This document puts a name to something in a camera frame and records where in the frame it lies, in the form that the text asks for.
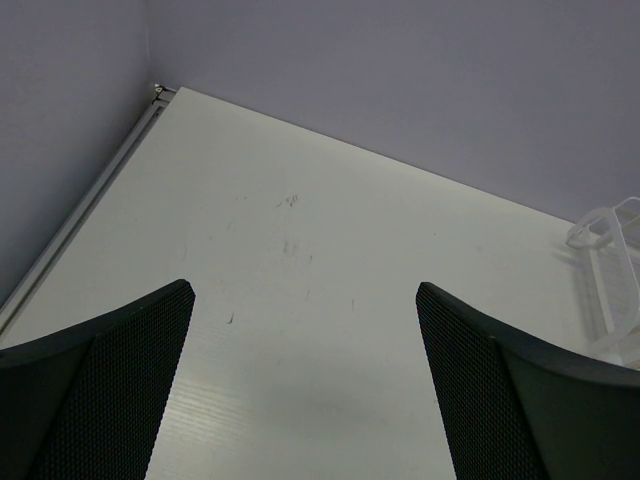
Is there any aluminium table edge rail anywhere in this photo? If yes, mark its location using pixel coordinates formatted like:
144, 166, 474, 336
1, 84, 177, 338

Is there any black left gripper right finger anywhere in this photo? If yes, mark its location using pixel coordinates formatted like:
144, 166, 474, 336
416, 282, 639, 479

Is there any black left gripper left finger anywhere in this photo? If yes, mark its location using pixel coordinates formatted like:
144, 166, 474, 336
1, 279, 195, 479

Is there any white wire dish rack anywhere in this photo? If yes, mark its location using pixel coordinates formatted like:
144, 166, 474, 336
565, 196, 639, 370

